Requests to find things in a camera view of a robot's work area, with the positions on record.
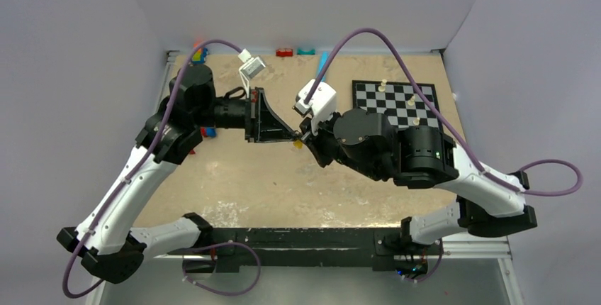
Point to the black white chessboard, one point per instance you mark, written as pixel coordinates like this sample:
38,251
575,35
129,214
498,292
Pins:
393,102

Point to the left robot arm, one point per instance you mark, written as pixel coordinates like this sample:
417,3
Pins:
107,243

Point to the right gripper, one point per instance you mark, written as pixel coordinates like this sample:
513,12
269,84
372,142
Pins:
312,140

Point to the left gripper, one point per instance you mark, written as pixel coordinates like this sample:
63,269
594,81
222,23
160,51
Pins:
266,126

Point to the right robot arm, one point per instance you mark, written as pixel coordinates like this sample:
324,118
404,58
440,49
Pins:
488,204

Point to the orange blue toy car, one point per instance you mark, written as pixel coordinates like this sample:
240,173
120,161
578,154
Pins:
199,56

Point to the colourful brick toy stack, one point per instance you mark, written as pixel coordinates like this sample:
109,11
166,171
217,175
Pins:
208,132

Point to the red brick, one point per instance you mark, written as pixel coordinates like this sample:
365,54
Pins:
284,52

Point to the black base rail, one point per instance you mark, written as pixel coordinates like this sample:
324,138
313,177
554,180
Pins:
318,247

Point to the yellow tag keyring with keys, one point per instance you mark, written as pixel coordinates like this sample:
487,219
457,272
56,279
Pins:
298,142

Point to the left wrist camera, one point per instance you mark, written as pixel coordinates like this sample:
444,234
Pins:
251,67

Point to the blue cylinder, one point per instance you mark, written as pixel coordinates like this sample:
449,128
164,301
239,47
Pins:
321,70

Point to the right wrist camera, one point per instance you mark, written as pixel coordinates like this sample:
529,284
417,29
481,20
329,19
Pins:
322,104

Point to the teal brick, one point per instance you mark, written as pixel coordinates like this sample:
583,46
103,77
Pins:
306,51

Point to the white chess pawn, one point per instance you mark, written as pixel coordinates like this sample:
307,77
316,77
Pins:
382,86

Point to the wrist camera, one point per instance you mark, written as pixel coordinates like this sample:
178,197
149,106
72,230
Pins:
251,67
322,104

